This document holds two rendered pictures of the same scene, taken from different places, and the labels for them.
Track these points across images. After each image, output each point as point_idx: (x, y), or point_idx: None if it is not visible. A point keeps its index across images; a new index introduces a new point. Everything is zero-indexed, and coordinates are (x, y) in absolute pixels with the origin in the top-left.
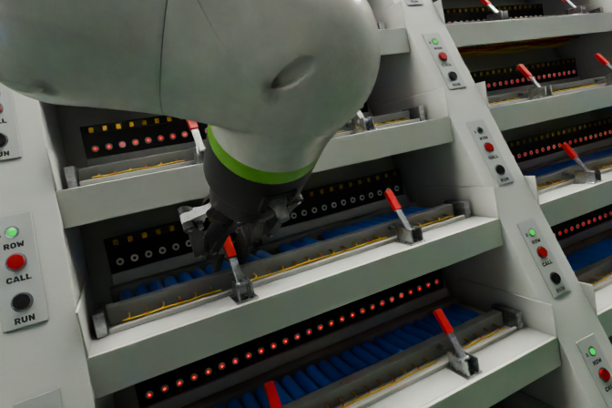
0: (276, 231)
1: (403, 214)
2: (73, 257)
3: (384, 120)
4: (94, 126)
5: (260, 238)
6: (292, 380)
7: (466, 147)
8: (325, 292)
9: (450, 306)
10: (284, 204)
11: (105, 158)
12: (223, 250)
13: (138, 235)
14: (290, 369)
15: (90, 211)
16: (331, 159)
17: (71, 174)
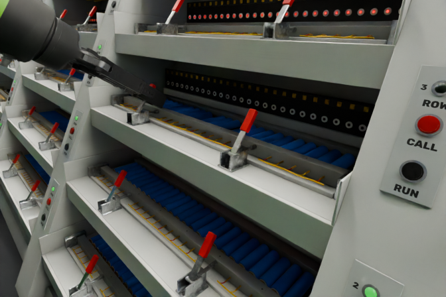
0: (135, 91)
1: (241, 138)
2: (124, 67)
3: (345, 34)
4: (191, 2)
5: (133, 91)
6: (172, 192)
7: (377, 106)
8: (153, 148)
9: (305, 272)
10: (3, 58)
11: (190, 24)
12: (127, 90)
13: (174, 72)
14: (182, 188)
15: (121, 47)
16: (219, 58)
17: (136, 27)
